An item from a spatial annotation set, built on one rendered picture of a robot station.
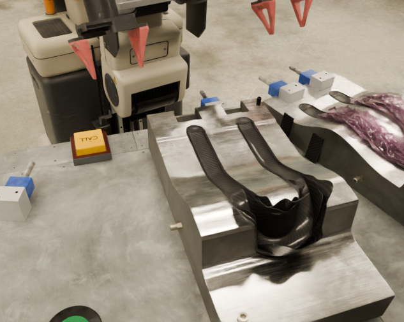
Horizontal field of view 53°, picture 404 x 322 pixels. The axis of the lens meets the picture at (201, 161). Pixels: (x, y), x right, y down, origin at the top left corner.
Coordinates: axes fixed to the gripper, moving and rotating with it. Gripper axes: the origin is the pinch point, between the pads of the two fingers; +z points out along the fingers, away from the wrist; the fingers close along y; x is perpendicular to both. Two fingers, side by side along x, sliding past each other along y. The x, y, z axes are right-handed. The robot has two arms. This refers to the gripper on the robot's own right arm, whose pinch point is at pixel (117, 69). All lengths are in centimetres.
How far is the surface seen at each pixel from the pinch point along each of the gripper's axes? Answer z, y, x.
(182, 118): 13.5, 11.7, 1.3
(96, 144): 14.4, -6.7, 6.9
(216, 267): 29.9, -2.6, -30.0
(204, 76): 27, 110, 166
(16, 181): 15.7, -23.8, 3.4
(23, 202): 18.8, -24.0, -0.9
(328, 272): 35, 12, -38
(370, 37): 32, 263, 158
